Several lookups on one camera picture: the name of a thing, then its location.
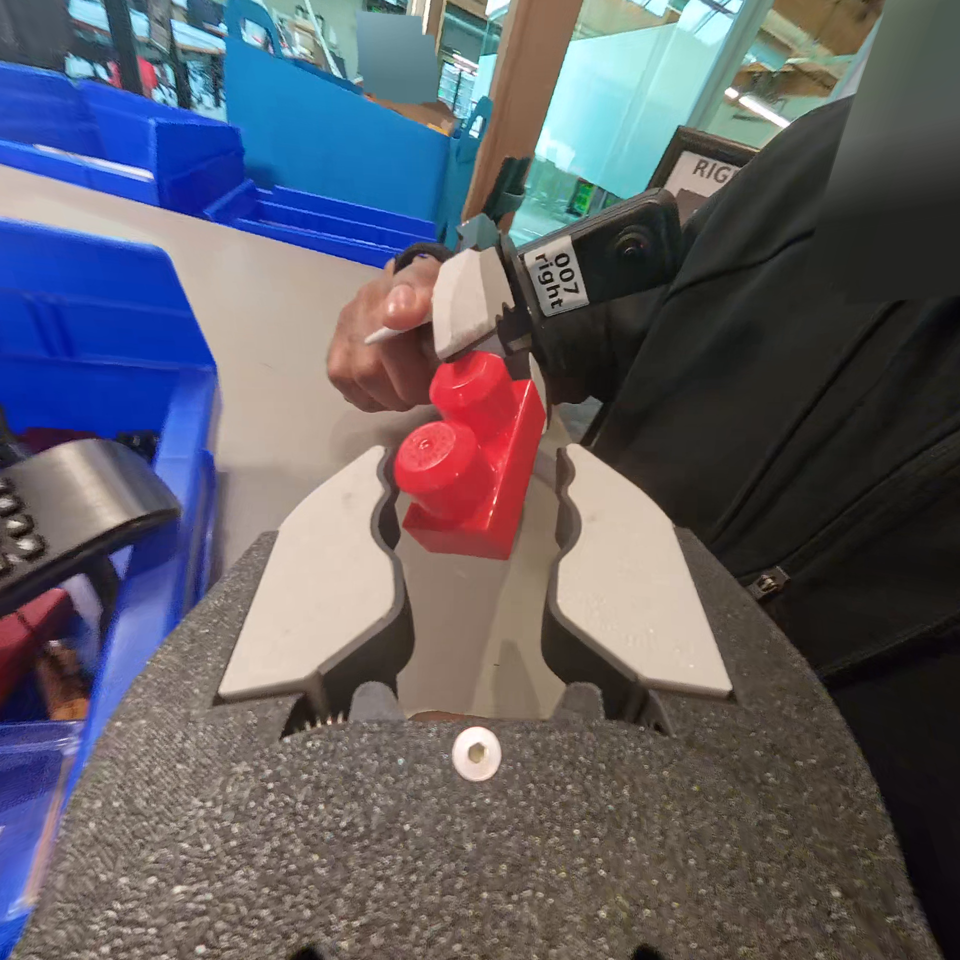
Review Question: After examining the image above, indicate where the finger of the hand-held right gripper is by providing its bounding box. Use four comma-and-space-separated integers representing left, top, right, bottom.
431, 247, 520, 363
525, 348, 573, 455

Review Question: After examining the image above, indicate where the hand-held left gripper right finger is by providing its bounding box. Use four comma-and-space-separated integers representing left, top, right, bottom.
540, 442, 735, 702

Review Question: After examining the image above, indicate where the black strap bundle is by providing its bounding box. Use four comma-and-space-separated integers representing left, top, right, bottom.
487, 154, 537, 228

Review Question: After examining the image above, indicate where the blue corrugated plastic tote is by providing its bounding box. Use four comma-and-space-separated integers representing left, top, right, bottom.
223, 0, 494, 250

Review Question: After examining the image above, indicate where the wooden post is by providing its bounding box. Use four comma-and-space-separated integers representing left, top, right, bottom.
459, 0, 585, 243

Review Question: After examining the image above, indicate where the black remote control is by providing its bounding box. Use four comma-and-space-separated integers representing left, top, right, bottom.
0, 437, 184, 618

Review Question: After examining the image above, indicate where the red plastic piece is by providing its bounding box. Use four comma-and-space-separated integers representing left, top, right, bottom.
0, 587, 74, 680

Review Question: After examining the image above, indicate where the red toy building block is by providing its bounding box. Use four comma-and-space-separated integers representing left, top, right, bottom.
393, 349, 549, 562

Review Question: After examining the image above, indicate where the person's black jacket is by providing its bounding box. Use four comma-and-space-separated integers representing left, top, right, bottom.
585, 97, 960, 960

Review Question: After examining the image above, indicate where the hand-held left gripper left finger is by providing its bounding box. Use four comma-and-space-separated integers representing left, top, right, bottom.
216, 444, 415, 704

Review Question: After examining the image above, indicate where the person's right hand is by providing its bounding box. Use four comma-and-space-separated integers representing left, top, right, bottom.
326, 258, 451, 414

